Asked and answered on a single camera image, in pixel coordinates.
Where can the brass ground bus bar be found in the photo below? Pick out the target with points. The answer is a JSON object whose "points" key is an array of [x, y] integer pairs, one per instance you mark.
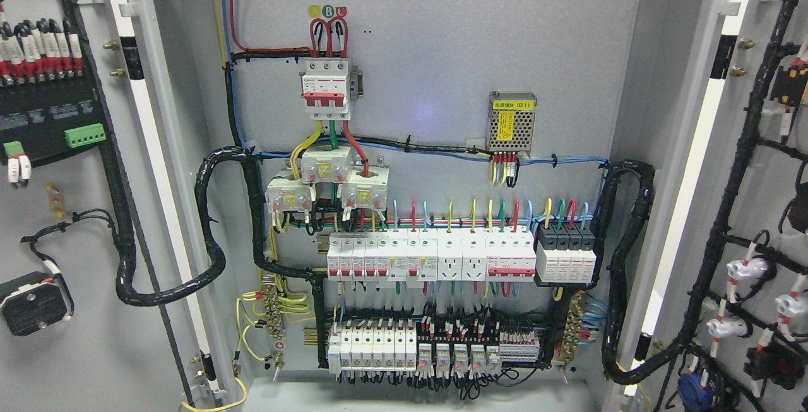
{"points": [[573, 328]]}

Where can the white socket breaker row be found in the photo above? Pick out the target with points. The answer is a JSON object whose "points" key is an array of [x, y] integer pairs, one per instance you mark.
{"points": [[431, 255]]}

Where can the perforated metal power supply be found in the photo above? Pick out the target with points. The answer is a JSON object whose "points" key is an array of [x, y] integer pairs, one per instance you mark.
{"points": [[512, 115]]}

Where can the black surge protector block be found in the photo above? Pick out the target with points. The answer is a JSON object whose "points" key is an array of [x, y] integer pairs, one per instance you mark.
{"points": [[565, 257]]}

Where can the white current transformer cluster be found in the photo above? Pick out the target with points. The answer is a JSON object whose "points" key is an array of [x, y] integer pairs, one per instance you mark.
{"points": [[327, 173]]}

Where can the white rotary selector switch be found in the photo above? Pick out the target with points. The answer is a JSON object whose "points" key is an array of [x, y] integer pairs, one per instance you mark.
{"points": [[34, 301]]}

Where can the grey cabinet door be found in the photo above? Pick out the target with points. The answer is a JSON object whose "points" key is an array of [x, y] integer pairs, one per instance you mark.
{"points": [[109, 356], [704, 273]]}

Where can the relay terminal block row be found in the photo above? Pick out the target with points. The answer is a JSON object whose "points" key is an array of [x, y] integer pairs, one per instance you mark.
{"points": [[429, 348]]}

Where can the black digital power meter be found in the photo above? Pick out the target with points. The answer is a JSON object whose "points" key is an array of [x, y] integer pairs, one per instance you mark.
{"points": [[50, 105]]}

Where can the white red main breaker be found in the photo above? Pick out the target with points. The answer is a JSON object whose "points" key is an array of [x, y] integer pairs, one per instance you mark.
{"points": [[329, 88]]}

